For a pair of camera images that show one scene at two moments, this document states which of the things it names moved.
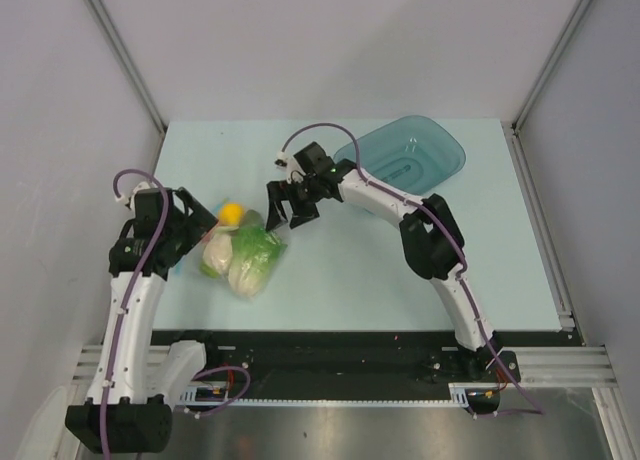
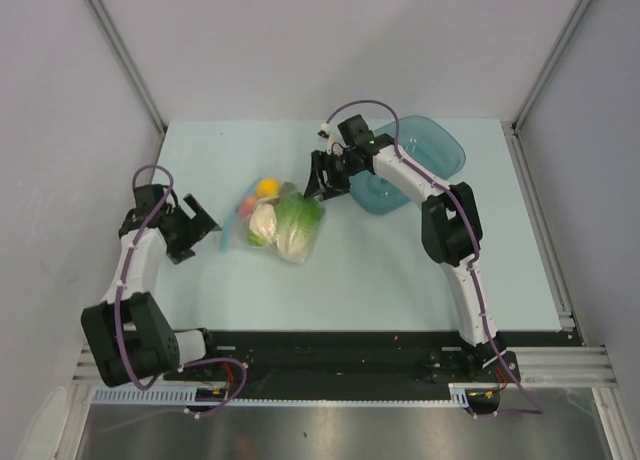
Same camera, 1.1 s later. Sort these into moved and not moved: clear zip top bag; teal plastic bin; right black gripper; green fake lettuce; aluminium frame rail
Moved: right black gripper; clear zip top bag; green fake lettuce
Not moved: aluminium frame rail; teal plastic bin
